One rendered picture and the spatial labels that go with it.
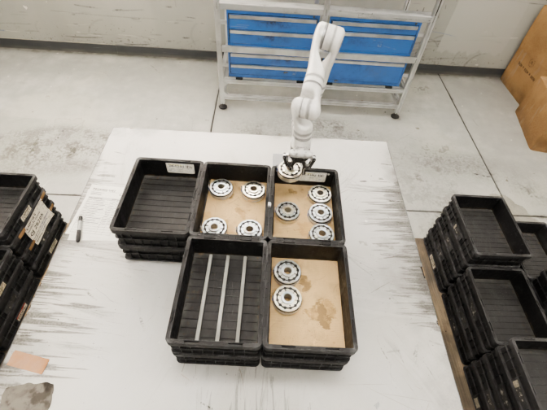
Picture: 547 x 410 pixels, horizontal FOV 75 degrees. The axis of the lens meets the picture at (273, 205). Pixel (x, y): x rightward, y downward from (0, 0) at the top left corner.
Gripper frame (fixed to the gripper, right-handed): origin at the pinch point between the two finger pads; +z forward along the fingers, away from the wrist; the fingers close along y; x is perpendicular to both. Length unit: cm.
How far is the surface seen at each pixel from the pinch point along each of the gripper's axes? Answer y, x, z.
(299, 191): -2.6, -3.1, 16.5
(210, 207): 36.2, 11.3, 15.9
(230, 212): 26.9, 13.3, 16.0
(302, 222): -4.3, 14.6, 16.5
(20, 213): 139, 6, 44
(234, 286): 20, 47, 16
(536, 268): -149, -11, 75
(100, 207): 90, 8, 28
